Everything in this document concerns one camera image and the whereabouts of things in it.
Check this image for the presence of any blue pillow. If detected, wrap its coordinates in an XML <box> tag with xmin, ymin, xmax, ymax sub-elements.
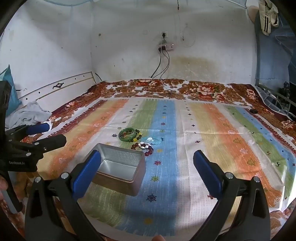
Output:
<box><xmin>0</xmin><ymin>65</ymin><xmax>23</xmax><ymax>118</ymax></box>

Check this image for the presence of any brown floral bedsheet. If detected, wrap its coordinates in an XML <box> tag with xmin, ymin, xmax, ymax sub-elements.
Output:
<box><xmin>0</xmin><ymin>78</ymin><xmax>296</xmax><ymax>241</ymax></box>

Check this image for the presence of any silver metal tin box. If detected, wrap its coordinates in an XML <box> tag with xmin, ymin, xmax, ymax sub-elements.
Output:
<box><xmin>92</xmin><ymin>143</ymin><xmax>146</xmax><ymax>197</ymax></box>

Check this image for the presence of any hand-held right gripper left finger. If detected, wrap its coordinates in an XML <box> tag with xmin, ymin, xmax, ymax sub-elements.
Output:
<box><xmin>24</xmin><ymin>149</ymin><xmax>102</xmax><ymax>241</ymax></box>

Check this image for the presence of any white power strip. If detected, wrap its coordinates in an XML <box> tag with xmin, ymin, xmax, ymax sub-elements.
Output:
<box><xmin>158</xmin><ymin>42</ymin><xmax>174</xmax><ymax>53</ymax></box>

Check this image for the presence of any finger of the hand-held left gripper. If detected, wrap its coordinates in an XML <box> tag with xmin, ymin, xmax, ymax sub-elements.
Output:
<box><xmin>5</xmin><ymin>123</ymin><xmax>51</xmax><ymax>138</ymax></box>
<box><xmin>8</xmin><ymin>134</ymin><xmax>67</xmax><ymax>158</ymax></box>

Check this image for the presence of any grey crumpled cloth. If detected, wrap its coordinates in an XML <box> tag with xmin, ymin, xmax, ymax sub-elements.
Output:
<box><xmin>6</xmin><ymin>100</ymin><xmax>53</xmax><ymax>129</ymax></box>

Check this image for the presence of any striped colourful mat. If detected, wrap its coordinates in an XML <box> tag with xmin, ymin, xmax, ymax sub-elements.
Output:
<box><xmin>37</xmin><ymin>98</ymin><xmax>296</xmax><ymax>237</ymax></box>

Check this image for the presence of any white headboard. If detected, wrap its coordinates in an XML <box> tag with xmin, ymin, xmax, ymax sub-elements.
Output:
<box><xmin>17</xmin><ymin>71</ymin><xmax>97</xmax><ymax>107</ymax></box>

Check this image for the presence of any blue mosquito net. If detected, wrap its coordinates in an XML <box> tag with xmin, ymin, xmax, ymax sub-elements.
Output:
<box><xmin>245</xmin><ymin>0</ymin><xmax>296</xmax><ymax>116</ymax></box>

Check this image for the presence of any white and black hanging jacket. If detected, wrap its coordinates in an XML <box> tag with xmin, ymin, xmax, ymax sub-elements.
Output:
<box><xmin>258</xmin><ymin>0</ymin><xmax>279</xmax><ymax>36</ymax></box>

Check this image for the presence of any green jade bangle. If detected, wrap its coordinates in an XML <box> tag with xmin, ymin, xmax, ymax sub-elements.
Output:
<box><xmin>118</xmin><ymin>128</ymin><xmax>137</xmax><ymax>141</ymax></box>

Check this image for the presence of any metal bed frame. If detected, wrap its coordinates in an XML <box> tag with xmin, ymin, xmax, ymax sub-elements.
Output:
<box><xmin>255</xmin><ymin>81</ymin><xmax>296</xmax><ymax>116</ymax></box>

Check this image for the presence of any person's left hand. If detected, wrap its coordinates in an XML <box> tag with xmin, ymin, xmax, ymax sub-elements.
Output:
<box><xmin>0</xmin><ymin>174</ymin><xmax>9</xmax><ymax>200</ymax></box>

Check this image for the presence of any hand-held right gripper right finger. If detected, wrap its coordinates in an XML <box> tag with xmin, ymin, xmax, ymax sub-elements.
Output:
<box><xmin>193</xmin><ymin>150</ymin><xmax>271</xmax><ymax>241</ymax></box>

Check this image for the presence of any black power cable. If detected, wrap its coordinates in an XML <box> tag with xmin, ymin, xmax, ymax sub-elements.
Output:
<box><xmin>151</xmin><ymin>49</ymin><xmax>163</xmax><ymax>79</ymax></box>
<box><xmin>159</xmin><ymin>49</ymin><xmax>171</xmax><ymax>80</ymax></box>

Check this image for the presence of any pale blue bead bracelet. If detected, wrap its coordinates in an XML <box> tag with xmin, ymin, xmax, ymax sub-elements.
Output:
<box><xmin>140</xmin><ymin>136</ymin><xmax>165</xmax><ymax>146</ymax></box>

